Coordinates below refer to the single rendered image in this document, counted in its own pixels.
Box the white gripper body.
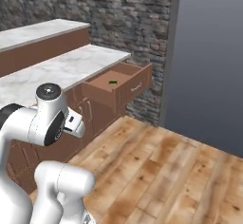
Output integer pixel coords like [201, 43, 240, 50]
[64, 119, 86, 139]

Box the open brown wooden drawer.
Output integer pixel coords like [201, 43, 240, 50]
[81, 62, 154, 115]

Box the brown cabinet door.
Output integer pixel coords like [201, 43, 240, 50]
[64, 85, 87, 119]
[83, 96, 126, 144]

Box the brown raised counter panel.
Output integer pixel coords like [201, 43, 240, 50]
[0, 27, 91, 78]

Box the silver drawer handle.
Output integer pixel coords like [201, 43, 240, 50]
[130, 82, 143, 93]

